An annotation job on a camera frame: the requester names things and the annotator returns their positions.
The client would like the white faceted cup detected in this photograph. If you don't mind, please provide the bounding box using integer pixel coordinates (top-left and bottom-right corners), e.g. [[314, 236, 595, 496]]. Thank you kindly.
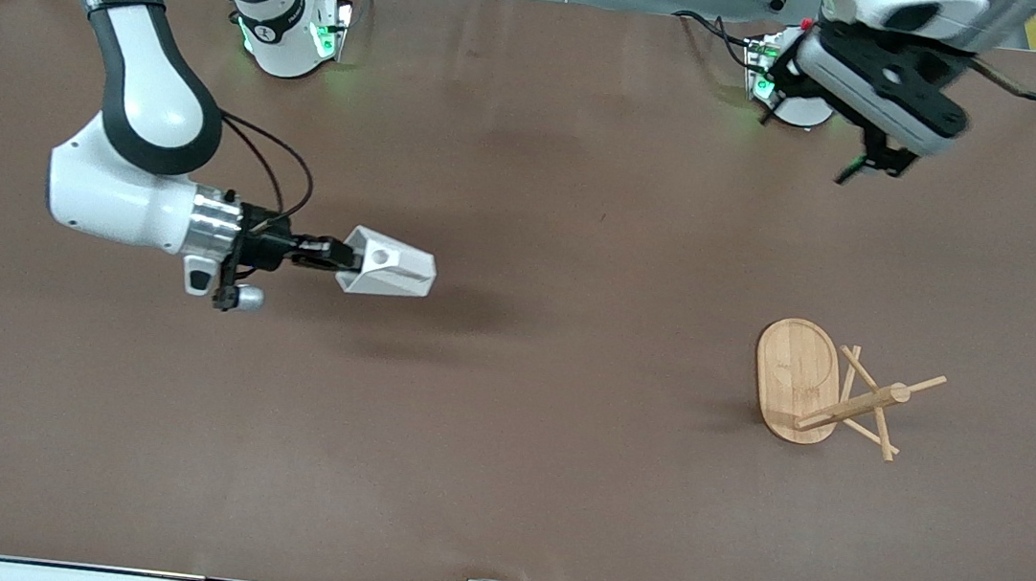
[[334, 224, 441, 302]]

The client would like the wooden cup rack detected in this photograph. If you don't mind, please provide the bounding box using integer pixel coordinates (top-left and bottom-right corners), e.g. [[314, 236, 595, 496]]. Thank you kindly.
[[745, 314, 954, 468]]

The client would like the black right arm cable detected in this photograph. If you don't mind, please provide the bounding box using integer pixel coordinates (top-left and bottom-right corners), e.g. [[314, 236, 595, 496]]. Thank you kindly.
[[207, 110, 321, 240]]

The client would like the black left base cable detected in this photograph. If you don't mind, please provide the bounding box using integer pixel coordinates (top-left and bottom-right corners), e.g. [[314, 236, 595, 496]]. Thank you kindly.
[[667, 9, 759, 71]]

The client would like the brown table cover sheet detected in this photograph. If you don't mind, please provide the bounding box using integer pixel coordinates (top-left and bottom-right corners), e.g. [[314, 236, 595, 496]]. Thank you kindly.
[[0, 0, 1036, 581]]

